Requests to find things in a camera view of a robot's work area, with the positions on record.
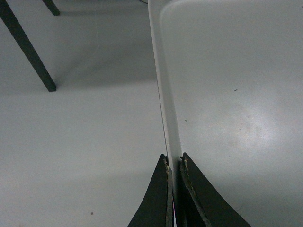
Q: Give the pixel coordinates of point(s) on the black table leg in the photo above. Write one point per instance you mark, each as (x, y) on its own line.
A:
(15, 28)

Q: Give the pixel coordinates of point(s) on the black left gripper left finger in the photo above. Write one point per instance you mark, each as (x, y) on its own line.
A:
(156, 208)

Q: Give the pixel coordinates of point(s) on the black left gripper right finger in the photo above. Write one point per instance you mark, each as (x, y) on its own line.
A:
(203, 205)

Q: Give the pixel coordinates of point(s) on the grey-silver rectangular tray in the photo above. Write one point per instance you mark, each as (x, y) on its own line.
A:
(230, 79)

